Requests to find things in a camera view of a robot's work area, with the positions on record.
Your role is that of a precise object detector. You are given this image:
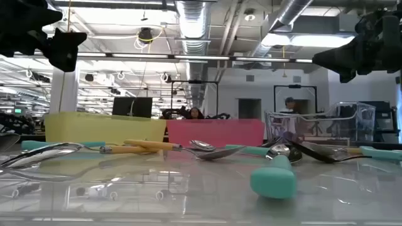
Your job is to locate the person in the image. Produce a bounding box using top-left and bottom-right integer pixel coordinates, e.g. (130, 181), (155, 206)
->
(188, 106), (205, 120)
(278, 96), (299, 134)

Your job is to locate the clear plastic bin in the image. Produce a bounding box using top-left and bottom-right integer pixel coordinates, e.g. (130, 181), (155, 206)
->
(264, 102), (377, 144)

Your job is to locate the yellow plastic bin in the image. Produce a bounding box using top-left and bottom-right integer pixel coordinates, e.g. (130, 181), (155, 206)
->
(45, 111), (167, 146)

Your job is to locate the black camera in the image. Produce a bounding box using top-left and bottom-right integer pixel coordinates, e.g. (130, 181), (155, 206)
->
(138, 27), (155, 44)

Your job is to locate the white building column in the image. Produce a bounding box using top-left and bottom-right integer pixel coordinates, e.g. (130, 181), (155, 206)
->
(49, 64), (80, 114)

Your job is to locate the thin yellow cable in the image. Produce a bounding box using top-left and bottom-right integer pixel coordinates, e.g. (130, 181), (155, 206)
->
(58, 0), (72, 112)

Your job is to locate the pink plastic bin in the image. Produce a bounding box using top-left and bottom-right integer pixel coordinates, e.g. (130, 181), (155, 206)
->
(166, 118), (265, 148)

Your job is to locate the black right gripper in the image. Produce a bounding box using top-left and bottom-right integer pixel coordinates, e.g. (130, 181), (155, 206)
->
(312, 9), (402, 84)

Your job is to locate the black monitor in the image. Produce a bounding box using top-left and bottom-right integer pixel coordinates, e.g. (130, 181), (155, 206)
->
(112, 96), (153, 119)

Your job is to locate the silver spoon teal handle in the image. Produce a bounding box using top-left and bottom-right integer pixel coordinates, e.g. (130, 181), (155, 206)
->
(21, 140), (106, 151)
(359, 146), (402, 161)
(189, 139), (271, 157)
(250, 143), (303, 199)

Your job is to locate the black equipment rack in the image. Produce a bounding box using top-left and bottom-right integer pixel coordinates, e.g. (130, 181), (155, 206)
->
(357, 100), (400, 143)

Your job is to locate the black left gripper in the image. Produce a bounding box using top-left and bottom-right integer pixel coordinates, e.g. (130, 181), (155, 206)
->
(0, 0), (88, 73)

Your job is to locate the black rig frame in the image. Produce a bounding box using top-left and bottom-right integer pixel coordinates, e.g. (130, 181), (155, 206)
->
(170, 80), (220, 119)
(273, 83), (318, 114)

